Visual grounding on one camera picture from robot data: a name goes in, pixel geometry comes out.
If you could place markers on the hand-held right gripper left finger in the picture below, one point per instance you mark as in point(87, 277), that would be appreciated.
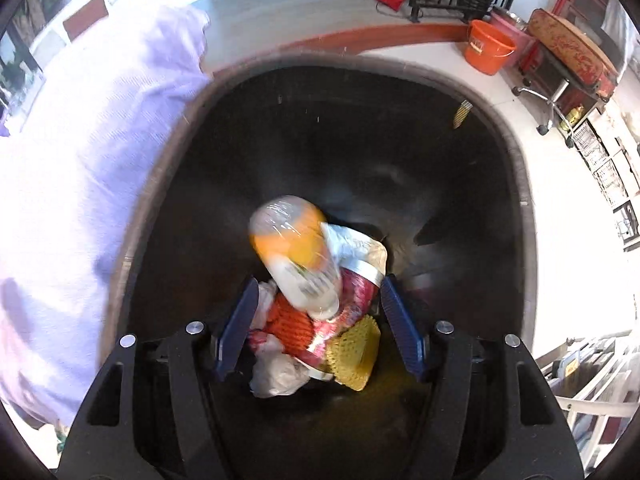
point(239, 330)

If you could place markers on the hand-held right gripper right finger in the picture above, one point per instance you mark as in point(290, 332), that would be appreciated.
point(402, 330)

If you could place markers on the orange foam fruit net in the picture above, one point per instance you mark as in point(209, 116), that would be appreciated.
point(292, 325)

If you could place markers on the yellow foam fruit net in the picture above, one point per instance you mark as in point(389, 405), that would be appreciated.
point(352, 355)

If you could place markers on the clear plastic bottle orange label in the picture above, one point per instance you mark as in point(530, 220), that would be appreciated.
point(295, 245)

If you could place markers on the black trash bin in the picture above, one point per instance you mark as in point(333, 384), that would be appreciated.
point(350, 150)

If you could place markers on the red paper cup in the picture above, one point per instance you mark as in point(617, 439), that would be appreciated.
point(357, 295)

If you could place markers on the white plastic bag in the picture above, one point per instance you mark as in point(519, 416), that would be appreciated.
point(280, 370)

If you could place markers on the white plastic wrapper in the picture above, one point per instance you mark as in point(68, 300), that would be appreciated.
point(355, 250)

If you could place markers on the purple floral blanket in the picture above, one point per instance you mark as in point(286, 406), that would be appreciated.
point(75, 185)

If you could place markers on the white shelf with baskets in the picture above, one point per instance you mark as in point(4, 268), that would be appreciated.
point(610, 170)

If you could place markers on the yellow bottle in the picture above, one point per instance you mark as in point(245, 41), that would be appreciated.
point(572, 117)

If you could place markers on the chrome rolling stool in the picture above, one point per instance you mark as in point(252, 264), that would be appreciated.
point(547, 92)

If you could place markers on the orange bucket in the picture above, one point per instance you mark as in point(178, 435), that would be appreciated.
point(487, 50)

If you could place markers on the pink basin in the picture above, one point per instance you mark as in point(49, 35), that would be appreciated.
point(520, 40)

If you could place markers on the red patterned cushion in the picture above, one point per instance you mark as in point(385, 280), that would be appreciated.
point(570, 52)

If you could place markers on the metal bowl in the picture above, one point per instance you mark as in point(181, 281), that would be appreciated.
point(506, 13)

